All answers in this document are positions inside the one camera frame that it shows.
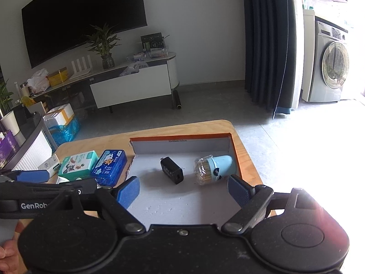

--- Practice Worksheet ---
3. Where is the blue floss pick box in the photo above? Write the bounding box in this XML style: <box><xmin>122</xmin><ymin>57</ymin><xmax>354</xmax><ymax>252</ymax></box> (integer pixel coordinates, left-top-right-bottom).
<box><xmin>90</xmin><ymin>150</ymin><xmax>128</xmax><ymax>187</ymax></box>

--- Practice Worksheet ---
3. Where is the green bandage box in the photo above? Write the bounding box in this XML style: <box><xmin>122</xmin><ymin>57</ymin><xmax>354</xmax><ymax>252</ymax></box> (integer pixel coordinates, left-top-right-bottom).
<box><xmin>57</xmin><ymin>150</ymin><xmax>99</xmax><ymax>184</ymax></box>

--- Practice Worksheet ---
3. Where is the person's left hand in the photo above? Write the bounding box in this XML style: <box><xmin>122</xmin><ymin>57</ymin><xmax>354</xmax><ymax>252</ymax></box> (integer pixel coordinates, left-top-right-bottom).
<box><xmin>0</xmin><ymin>221</ymin><xmax>28</xmax><ymax>274</ymax></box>

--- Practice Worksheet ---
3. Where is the white small carton box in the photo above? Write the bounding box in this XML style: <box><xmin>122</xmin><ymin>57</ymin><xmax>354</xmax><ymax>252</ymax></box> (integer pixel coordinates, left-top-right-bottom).
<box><xmin>38</xmin><ymin>154</ymin><xmax>61</xmax><ymax>177</ymax></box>

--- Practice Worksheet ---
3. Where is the purple patterned tray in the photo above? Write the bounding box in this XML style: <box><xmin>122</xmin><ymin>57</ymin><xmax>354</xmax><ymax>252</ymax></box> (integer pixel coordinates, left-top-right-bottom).
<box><xmin>0</xmin><ymin>131</ymin><xmax>20</xmax><ymax>168</ymax></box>

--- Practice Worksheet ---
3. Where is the light blue toothpick holder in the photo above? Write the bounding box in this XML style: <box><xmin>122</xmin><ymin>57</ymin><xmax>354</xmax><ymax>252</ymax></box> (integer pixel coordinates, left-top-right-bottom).
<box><xmin>194</xmin><ymin>155</ymin><xmax>237</xmax><ymax>186</ymax></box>

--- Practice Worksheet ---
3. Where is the round dark side table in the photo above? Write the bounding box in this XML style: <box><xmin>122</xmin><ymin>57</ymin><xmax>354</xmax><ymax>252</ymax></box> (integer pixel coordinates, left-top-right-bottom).
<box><xmin>1</xmin><ymin>105</ymin><xmax>57</xmax><ymax>171</ymax></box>

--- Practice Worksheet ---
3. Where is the black power adapter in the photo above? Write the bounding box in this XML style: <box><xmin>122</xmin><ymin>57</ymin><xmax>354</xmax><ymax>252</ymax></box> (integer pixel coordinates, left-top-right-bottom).
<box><xmin>160</xmin><ymin>156</ymin><xmax>184</xmax><ymax>184</ymax></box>

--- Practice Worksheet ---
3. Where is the blue plastic bag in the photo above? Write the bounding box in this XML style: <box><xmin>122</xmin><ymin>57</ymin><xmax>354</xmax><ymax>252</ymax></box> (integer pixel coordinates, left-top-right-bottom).
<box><xmin>49</xmin><ymin>117</ymin><xmax>81</xmax><ymax>146</ymax></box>

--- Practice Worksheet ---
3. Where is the white paper cup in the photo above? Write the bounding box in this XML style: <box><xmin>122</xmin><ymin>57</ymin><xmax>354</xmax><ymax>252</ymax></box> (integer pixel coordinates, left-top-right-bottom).
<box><xmin>1</xmin><ymin>110</ymin><xmax>20</xmax><ymax>135</ymax></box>

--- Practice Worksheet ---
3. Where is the orange grey cardboard tray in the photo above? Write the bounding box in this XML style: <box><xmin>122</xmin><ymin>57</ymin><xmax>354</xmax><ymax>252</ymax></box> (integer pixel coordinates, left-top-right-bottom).
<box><xmin>127</xmin><ymin>133</ymin><xmax>240</xmax><ymax>228</ymax></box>

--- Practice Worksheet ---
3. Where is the white orange cardboard box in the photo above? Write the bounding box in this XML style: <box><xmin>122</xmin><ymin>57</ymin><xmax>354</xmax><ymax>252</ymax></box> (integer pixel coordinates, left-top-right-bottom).
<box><xmin>43</xmin><ymin>103</ymin><xmax>75</xmax><ymax>129</ymax></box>

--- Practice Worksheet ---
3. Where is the white plastic bag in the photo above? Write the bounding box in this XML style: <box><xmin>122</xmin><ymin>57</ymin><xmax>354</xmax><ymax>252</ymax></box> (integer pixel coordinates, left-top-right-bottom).
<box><xmin>27</xmin><ymin>68</ymin><xmax>50</xmax><ymax>94</ymax></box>

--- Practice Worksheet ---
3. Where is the yellow box on console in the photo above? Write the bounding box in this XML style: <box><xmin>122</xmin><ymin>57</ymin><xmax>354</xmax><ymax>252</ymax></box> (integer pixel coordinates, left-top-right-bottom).
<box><xmin>46</xmin><ymin>67</ymin><xmax>69</xmax><ymax>87</ymax></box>

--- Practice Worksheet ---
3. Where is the black roll on floor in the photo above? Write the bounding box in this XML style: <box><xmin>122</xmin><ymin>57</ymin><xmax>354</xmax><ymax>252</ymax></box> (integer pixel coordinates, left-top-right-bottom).
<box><xmin>172</xmin><ymin>89</ymin><xmax>182</xmax><ymax>110</ymax></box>

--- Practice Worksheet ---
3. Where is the white wifi router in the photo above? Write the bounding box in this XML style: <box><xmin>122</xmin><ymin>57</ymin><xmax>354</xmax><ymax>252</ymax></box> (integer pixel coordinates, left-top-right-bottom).
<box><xmin>69</xmin><ymin>55</ymin><xmax>93</xmax><ymax>79</ymax></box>

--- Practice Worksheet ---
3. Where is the white TV console cabinet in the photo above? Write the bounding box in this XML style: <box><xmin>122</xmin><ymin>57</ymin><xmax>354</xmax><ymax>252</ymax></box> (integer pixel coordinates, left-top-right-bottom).
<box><xmin>33</xmin><ymin>51</ymin><xmax>179</xmax><ymax>108</ymax></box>

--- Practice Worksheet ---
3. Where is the potted bamboo plant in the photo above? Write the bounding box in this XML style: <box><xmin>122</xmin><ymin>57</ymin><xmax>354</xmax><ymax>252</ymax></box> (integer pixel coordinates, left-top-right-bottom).
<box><xmin>87</xmin><ymin>24</ymin><xmax>120</xmax><ymax>69</ymax></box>

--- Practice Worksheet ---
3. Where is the silver washing machine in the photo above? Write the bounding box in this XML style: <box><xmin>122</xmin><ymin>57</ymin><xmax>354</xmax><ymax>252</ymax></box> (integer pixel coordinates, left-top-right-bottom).
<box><xmin>301</xmin><ymin>9</ymin><xmax>349</xmax><ymax>103</ymax></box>

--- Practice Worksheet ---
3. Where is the large black television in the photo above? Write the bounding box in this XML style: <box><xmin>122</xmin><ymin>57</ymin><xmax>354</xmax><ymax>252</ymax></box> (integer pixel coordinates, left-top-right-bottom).
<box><xmin>22</xmin><ymin>0</ymin><xmax>147</xmax><ymax>67</ymax></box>

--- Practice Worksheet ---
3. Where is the dark green display box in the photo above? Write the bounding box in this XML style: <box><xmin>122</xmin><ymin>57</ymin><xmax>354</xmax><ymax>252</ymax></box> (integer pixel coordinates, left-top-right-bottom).
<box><xmin>141</xmin><ymin>32</ymin><xmax>165</xmax><ymax>51</ymax></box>

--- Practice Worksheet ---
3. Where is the dark blue curtain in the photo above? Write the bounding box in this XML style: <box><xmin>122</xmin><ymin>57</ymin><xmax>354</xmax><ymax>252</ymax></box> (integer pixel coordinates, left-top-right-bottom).
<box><xmin>244</xmin><ymin>0</ymin><xmax>296</xmax><ymax>116</ymax></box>

